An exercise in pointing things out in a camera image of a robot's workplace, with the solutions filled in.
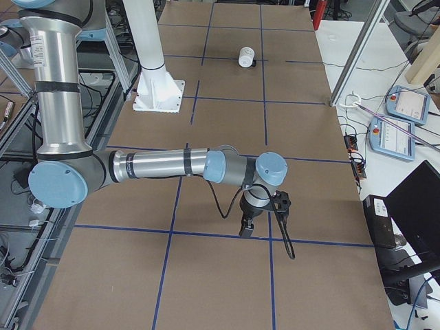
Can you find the black box under laptop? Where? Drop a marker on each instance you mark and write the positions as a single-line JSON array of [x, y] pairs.
[[379, 222]]

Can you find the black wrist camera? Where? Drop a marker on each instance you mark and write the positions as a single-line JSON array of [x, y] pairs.
[[282, 202]]

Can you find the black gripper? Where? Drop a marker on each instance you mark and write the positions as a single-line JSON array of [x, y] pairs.
[[248, 212]]

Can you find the teach pendant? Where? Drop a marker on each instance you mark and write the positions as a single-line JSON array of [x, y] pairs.
[[408, 104], [386, 139]]

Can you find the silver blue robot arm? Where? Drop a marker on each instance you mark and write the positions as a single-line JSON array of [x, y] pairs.
[[68, 169]]

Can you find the orange black connector board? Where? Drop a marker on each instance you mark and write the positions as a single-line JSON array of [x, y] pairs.
[[351, 142]]

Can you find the black laptop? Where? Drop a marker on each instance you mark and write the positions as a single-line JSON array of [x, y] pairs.
[[414, 207]]

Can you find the red cylinder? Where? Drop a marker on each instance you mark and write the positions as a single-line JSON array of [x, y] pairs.
[[319, 13]]

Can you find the white pedestal column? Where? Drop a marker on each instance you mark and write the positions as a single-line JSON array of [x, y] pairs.
[[157, 90]]

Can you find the aluminium side frame rail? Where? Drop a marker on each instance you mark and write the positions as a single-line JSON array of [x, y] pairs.
[[107, 35]]

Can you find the white smiley mug black handle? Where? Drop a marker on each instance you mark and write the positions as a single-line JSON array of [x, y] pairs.
[[246, 57]]

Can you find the wooden beam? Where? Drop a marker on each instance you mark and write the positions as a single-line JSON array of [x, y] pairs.
[[426, 62]]

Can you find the aluminium frame post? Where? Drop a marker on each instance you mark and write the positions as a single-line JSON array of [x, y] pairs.
[[373, 18]]

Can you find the far teach pendant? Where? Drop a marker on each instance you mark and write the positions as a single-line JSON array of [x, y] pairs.
[[408, 104]]

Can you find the near teach pendant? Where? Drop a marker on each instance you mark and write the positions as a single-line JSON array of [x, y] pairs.
[[386, 139]]

